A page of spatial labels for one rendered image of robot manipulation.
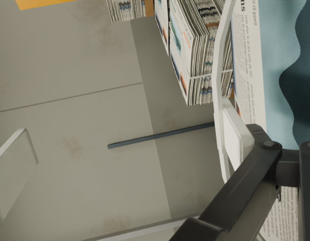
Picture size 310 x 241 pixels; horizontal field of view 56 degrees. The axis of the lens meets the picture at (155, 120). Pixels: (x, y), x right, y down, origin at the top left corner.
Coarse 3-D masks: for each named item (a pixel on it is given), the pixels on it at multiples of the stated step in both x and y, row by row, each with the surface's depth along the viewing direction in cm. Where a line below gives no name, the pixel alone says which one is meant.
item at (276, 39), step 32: (256, 0) 19; (288, 0) 16; (256, 32) 20; (288, 32) 17; (256, 64) 22; (288, 64) 18; (256, 96) 23; (288, 96) 19; (288, 128) 19; (288, 192) 22; (288, 224) 23
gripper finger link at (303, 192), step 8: (304, 144) 14; (304, 152) 13; (304, 160) 13; (304, 168) 12; (304, 176) 12; (304, 184) 11; (304, 192) 11; (304, 200) 10; (304, 208) 10; (304, 216) 10; (304, 224) 9; (304, 232) 9; (304, 240) 9
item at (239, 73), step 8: (240, 8) 22; (232, 16) 31; (240, 16) 23; (232, 24) 32; (240, 24) 23; (232, 32) 33; (240, 32) 24; (232, 40) 34; (240, 40) 24; (232, 48) 35; (240, 48) 25; (232, 56) 36; (240, 56) 26; (232, 64) 37; (240, 64) 26; (240, 72) 27; (240, 80) 28; (240, 88) 29; (240, 96) 30; (240, 104) 31; (240, 112) 33; (248, 112) 26; (248, 120) 26
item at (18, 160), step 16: (16, 144) 19; (32, 144) 21; (0, 160) 16; (16, 160) 18; (32, 160) 21; (0, 176) 16; (16, 176) 18; (0, 192) 16; (16, 192) 18; (0, 208) 16; (0, 224) 16
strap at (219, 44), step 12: (228, 0) 17; (228, 12) 17; (228, 24) 17; (216, 36) 18; (216, 48) 18; (216, 60) 18; (216, 72) 18; (216, 84) 18; (216, 96) 19; (216, 108) 19; (216, 120) 20; (216, 132) 20; (228, 168) 21
